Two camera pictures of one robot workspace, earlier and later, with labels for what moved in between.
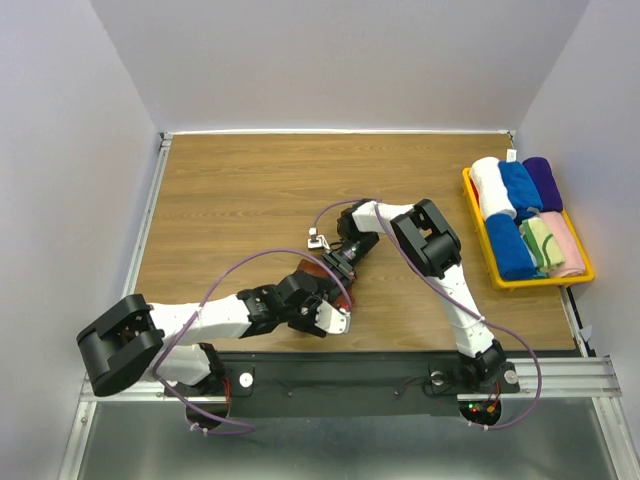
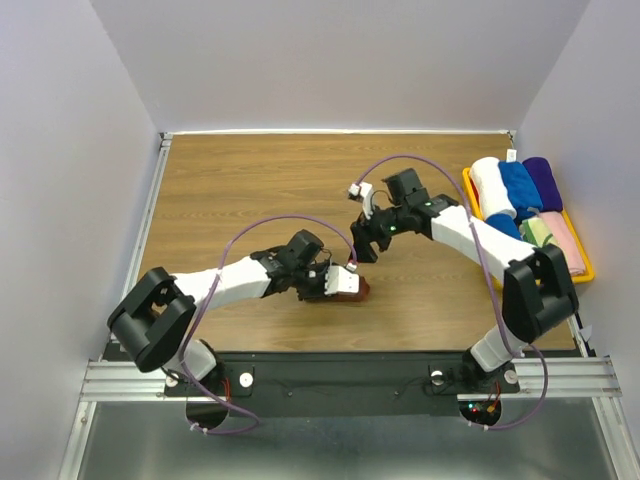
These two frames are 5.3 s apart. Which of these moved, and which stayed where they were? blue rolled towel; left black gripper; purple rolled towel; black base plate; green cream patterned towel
Moved: left black gripper
Stayed: purple rolled towel; blue rolled towel; black base plate; green cream patterned towel
